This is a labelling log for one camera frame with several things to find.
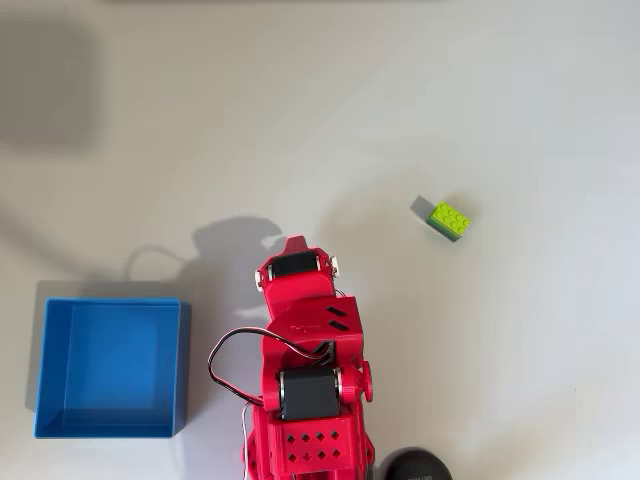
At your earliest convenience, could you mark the black red white servo cable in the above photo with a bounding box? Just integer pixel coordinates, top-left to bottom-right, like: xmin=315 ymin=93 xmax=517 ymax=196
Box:
xmin=208 ymin=327 xmax=335 ymax=407

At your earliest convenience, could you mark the black round stand base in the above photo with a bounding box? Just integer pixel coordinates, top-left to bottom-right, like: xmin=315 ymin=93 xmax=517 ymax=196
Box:
xmin=377 ymin=447 xmax=454 ymax=480

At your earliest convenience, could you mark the green lego brick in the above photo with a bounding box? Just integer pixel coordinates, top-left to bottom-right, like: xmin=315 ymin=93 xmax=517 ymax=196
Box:
xmin=427 ymin=200 xmax=472 ymax=243

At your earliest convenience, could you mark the blue plastic box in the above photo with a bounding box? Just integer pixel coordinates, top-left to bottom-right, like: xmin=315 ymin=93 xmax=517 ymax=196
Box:
xmin=32 ymin=297 xmax=192 ymax=440

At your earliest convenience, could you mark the thin white cable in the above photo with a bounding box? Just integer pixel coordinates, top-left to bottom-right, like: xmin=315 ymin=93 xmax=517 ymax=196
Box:
xmin=240 ymin=403 xmax=253 ymax=479

